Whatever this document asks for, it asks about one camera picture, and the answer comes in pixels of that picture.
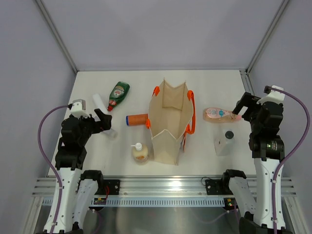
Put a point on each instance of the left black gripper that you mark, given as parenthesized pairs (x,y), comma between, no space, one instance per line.
(104,124)

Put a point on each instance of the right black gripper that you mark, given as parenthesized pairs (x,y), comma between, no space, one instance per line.
(247,100)

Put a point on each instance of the white tube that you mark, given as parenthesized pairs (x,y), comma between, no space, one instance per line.
(99,103)

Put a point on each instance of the orange bottle blue cap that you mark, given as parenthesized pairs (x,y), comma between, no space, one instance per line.
(134,120)

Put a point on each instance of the green dish soap bottle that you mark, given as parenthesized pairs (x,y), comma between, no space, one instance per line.
(118,94)

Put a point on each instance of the pink shampoo bottle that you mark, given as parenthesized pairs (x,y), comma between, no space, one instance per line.
(217,115)

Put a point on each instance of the cream pump lotion bottle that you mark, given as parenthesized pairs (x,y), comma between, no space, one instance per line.
(140,153)

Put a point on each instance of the white bottle black cap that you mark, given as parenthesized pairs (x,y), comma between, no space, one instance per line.
(224,143)

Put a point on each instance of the cream canvas bag orange handles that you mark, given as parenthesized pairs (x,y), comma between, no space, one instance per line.
(171,116)

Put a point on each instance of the clear silver pouch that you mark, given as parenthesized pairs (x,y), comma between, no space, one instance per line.
(110,133)

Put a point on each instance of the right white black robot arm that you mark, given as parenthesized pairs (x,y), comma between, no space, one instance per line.
(261,214)

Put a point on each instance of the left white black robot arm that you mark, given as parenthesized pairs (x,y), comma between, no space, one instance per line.
(74,187)

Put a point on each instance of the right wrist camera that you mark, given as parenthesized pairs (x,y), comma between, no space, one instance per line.
(273,94)

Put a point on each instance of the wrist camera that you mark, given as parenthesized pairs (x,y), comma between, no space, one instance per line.
(78,109)
(273,94)

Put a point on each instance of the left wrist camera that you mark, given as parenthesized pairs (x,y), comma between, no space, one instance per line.
(78,109)

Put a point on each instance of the aluminium rail frame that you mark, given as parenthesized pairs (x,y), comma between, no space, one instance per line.
(154,192)

